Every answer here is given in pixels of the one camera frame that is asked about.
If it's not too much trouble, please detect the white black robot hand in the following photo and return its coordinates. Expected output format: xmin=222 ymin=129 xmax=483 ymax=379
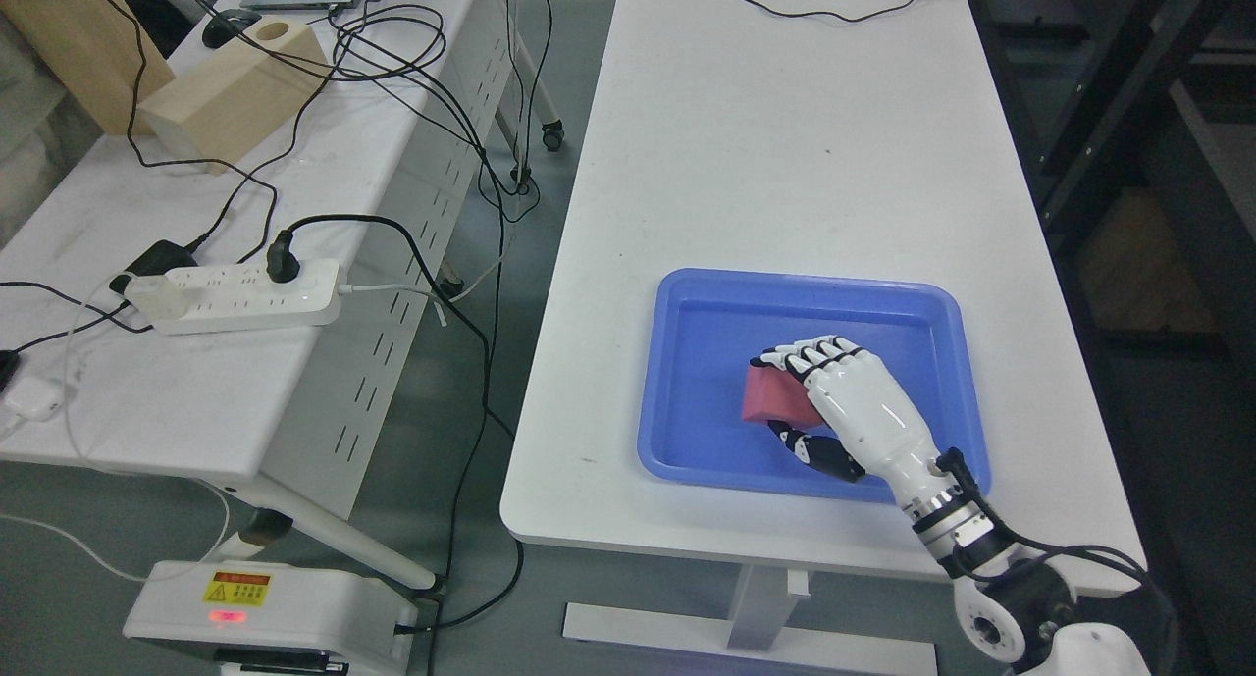
xmin=751 ymin=335 xmax=960 ymax=518

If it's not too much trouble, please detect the pink foam block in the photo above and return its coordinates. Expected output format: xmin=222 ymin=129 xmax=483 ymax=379
xmin=741 ymin=364 xmax=826 ymax=430

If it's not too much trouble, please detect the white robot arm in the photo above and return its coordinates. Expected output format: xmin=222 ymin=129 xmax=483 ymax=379
xmin=906 ymin=460 xmax=1150 ymax=675

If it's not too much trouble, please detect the blue plastic tray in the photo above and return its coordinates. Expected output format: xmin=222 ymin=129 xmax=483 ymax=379
xmin=638 ymin=269 xmax=992 ymax=503

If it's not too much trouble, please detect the black metal shelf right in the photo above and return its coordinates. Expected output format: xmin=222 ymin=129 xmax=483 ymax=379
xmin=957 ymin=0 xmax=1256 ymax=461

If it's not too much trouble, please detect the wooden block with hole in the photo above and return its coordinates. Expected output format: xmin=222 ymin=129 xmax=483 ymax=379
xmin=138 ymin=16 xmax=332 ymax=175

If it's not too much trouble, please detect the white table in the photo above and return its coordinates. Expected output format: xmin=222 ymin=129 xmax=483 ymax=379
xmin=499 ymin=0 xmax=1147 ymax=676

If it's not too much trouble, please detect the black power plug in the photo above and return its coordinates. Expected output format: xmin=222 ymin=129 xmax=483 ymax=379
xmin=266 ymin=229 xmax=301 ymax=284

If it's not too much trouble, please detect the white power strip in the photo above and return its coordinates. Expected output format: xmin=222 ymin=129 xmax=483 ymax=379
xmin=126 ymin=259 xmax=345 ymax=335

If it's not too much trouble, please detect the white folding desk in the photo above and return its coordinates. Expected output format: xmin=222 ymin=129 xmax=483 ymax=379
xmin=3 ymin=0 xmax=517 ymax=591

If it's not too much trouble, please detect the white floor device box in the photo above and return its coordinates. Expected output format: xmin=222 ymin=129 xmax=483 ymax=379
xmin=123 ymin=560 xmax=420 ymax=675

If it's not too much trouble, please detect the black power adapter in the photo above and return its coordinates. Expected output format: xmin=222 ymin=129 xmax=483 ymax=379
xmin=108 ymin=239 xmax=197 ymax=297

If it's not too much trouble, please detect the black computer mouse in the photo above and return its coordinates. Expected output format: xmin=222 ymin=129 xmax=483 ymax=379
xmin=201 ymin=8 xmax=263 ymax=50

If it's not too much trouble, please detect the white charger adapter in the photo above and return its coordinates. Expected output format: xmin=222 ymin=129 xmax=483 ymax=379
xmin=3 ymin=376 xmax=67 ymax=422

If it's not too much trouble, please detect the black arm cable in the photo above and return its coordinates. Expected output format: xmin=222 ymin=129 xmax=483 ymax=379
xmin=937 ymin=446 xmax=1178 ymax=676

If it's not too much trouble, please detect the long black floor cable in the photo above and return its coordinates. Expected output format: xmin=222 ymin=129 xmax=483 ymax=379
xmin=280 ymin=214 xmax=526 ymax=676

